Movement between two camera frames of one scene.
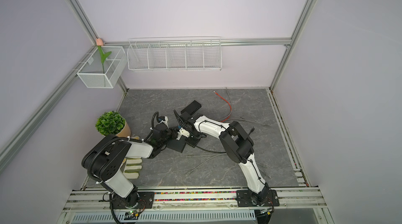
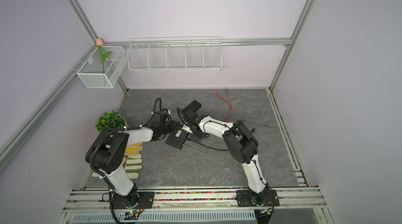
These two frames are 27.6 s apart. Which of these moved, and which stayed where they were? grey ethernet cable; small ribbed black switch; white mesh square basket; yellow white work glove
Moved: grey ethernet cable
Stayed: yellow white work glove; white mesh square basket; small ribbed black switch
